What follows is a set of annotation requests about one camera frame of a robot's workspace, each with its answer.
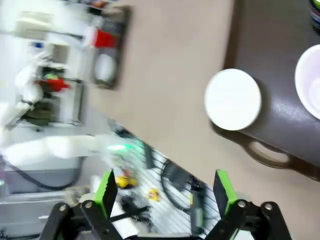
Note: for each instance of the grey-green hand tool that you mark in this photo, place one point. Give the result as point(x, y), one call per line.
point(197, 207)

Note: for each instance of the small translucent white bowl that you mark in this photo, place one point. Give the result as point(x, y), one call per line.
point(106, 67)

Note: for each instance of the red plastic cup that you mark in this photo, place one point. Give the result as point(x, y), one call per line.
point(106, 38)

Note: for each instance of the white round plate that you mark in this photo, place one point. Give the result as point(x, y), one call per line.
point(232, 100)

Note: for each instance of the red plastic item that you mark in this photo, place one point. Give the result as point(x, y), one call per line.
point(53, 84)

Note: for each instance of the striped bowl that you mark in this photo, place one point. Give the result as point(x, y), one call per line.
point(315, 12)

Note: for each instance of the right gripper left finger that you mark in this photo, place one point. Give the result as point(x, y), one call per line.
point(106, 192)

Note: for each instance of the grey box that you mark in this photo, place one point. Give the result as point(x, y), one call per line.
point(52, 176)

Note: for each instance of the dark brown serving tray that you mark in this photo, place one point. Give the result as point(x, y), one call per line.
point(272, 50)

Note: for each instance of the grey serving tray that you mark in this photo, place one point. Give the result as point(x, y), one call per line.
point(120, 30)

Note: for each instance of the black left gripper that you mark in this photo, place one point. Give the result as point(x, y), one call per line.
point(51, 70)

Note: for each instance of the large pink-white bowl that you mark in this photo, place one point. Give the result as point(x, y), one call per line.
point(311, 80)

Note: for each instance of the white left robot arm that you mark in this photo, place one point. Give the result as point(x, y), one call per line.
point(50, 148)

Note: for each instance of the yellow small item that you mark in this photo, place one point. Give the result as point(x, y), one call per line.
point(153, 194)
point(125, 181)

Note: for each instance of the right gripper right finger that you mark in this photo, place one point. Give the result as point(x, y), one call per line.
point(223, 192)

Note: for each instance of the white dish rack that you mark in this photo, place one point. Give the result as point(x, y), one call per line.
point(160, 212)

